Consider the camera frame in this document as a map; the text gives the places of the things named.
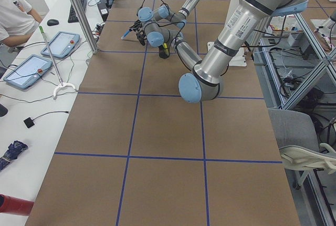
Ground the blue highlighter pen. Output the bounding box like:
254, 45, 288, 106
121, 29, 132, 40

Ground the black mesh pen holder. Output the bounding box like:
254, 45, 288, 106
159, 45, 170, 59

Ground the black keyboard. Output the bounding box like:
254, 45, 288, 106
67, 0, 88, 24

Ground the upper teach pendant tablet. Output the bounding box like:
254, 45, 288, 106
49, 31, 80, 59

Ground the teach pendant tablet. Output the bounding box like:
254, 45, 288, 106
3, 55, 52, 89
49, 31, 80, 59

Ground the black computer mouse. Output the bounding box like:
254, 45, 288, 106
47, 19, 59, 26

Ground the long grabber stick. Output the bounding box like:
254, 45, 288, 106
39, 26, 77, 100

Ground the person in white shirt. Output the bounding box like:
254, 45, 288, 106
1, 0, 43, 47

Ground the lower teach pendant tablet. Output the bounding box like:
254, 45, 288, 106
3, 55, 52, 89

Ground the folded dark blue umbrella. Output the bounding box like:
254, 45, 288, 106
1, 140, 28, 171

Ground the grey office chair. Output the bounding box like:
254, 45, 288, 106
268, 108, 335, 190

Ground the red cylinder bottle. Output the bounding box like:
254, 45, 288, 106
1, 194, 34, 216

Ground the aluminium frame post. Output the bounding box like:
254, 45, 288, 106
70, 0, 98, 54

